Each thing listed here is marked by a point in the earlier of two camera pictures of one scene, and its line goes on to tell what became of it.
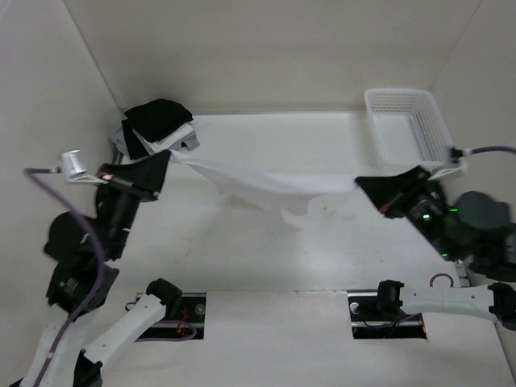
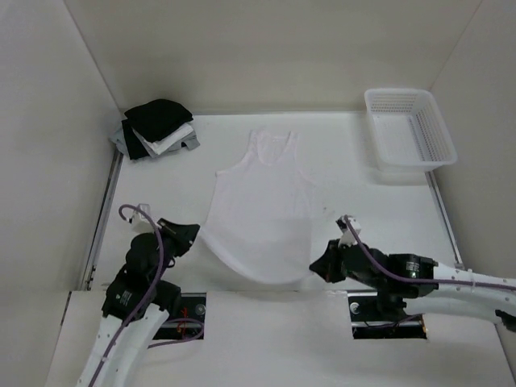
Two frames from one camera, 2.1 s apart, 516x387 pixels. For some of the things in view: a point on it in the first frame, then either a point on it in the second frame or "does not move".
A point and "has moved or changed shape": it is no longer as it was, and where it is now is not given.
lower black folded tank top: x=135 y=147 does not move
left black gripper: x=144 y=177 → x=183 y=234
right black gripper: x=389 y=192 → x=326 y=264
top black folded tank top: x=155 y=118 does not move
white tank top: x=270 y=193 has moved or changed shape
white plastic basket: x=406 y=126 does not move
